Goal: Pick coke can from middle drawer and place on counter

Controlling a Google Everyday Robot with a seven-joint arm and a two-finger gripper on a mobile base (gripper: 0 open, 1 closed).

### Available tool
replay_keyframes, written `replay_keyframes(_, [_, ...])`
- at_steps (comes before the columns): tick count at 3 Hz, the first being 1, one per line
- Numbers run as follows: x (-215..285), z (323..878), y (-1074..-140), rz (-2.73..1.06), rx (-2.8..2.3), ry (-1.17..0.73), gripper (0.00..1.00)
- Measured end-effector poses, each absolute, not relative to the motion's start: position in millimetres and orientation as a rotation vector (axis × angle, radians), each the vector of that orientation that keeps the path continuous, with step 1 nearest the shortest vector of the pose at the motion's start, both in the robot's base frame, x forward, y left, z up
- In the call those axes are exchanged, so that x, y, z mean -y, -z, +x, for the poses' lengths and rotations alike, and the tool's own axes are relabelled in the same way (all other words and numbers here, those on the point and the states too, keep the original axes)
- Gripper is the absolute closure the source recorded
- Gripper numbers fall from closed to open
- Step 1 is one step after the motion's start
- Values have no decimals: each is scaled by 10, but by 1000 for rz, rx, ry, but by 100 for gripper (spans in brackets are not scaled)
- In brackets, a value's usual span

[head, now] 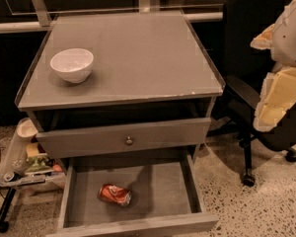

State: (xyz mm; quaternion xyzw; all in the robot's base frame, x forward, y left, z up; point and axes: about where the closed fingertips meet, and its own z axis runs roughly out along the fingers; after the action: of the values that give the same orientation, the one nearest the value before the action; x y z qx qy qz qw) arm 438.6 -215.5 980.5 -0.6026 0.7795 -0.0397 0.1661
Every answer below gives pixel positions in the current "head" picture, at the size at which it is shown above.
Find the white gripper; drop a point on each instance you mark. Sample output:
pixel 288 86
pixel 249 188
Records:
pixel 290 39

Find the red crushed coke can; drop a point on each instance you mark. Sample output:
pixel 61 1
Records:
pixel 115 194

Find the grey top drawer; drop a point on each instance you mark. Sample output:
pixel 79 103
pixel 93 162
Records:
pixel 111 139

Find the grey drawer cabinet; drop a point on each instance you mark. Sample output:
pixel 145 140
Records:
pixel 148 67

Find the round metal drawer knob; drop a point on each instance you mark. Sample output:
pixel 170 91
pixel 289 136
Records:
pixel 129 140

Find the open grey middle drawer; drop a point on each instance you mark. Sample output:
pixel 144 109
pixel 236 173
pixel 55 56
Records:
pixel 166 199

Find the black office chair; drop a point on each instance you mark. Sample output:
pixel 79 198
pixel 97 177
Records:
pixel 243 68

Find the white ceramic bowl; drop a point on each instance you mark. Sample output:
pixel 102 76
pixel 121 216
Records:
pixel 73 65

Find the green snack bag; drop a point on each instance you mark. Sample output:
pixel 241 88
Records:
pixel 38 164

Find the white paper cup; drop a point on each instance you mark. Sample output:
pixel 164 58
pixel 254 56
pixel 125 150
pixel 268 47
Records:
pixel 26 128

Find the black tray stand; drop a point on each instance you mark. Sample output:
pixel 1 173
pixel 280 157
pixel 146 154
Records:
pixel 4 225

